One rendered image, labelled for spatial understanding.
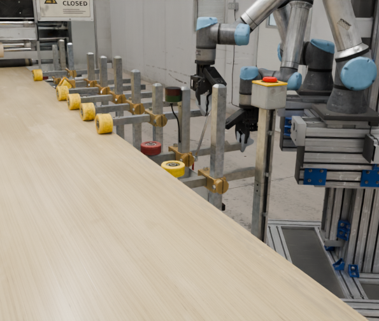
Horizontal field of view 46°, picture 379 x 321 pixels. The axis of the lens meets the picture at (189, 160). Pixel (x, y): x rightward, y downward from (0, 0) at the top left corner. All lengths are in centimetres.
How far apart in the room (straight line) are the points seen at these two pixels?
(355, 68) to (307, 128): 30
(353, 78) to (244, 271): 91
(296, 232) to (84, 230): 172
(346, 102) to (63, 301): 129
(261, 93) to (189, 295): 61
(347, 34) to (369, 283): 118
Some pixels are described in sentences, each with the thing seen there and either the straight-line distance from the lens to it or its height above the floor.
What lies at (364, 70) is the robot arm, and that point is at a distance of 166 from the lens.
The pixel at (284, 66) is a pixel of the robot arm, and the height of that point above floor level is 118.
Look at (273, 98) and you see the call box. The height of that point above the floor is 118.
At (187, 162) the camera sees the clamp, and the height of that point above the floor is 84.
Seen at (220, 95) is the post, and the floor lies 114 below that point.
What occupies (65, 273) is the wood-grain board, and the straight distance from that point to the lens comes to 97.
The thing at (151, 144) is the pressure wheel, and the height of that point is 91.
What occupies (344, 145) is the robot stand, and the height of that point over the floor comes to 91.
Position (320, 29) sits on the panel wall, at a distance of 494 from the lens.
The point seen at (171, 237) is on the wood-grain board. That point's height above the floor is 90.
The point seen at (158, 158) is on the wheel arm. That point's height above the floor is 85.
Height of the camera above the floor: 142
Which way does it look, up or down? 19 degrees down
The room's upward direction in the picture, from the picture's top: 1 degrees clockwise
